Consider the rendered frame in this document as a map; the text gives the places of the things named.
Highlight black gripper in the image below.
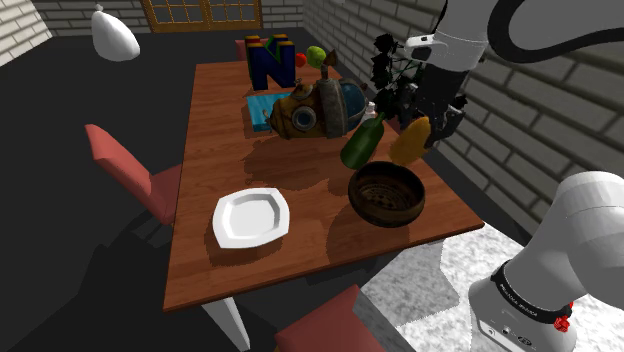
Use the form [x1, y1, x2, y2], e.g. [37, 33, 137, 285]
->
[418, 62, 468, 149]

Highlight black leafy plant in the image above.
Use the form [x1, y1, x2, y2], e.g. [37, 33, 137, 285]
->
[368, 32, 426, 133]

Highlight green glass bottle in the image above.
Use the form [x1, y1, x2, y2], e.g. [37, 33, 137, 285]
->
[339, 111, 387, 171]

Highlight dark brown wooden bowl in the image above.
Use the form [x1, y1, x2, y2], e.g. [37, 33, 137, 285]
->
[347, 161, 427, 229]

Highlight yellow fish submarine figure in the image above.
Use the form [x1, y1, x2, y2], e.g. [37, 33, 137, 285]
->
[263, 49, 369, 141]

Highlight green apple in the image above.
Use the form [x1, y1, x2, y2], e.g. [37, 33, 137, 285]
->
[305, 45, 327, 70]

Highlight grey marbled robot stand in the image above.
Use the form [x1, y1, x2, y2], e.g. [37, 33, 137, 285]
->
[352, 223, 624, 352]

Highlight blue letter-shaped figure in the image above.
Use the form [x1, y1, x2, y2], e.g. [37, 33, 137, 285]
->
[244, 33, 297, 92]

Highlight blue flat tray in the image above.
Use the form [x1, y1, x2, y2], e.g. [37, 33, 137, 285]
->
[245, 91, 295, 135]

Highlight white square plate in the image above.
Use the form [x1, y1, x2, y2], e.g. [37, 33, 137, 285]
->
[211, 187, 291, 250]

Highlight red chair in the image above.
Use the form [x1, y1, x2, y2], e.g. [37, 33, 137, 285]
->
[84, 123, 184, 245]
[273, 284, 387, 352]
[234, 37, 270, 63]

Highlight brown wooden table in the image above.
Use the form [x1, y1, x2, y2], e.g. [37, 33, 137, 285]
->
[162, 60, 486, 352]

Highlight wooden framed window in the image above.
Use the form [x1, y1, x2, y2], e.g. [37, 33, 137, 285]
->
[140, 0, 265, 34]

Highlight white hanging lamp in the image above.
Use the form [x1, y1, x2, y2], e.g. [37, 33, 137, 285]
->
[90, 3, 142, 63]

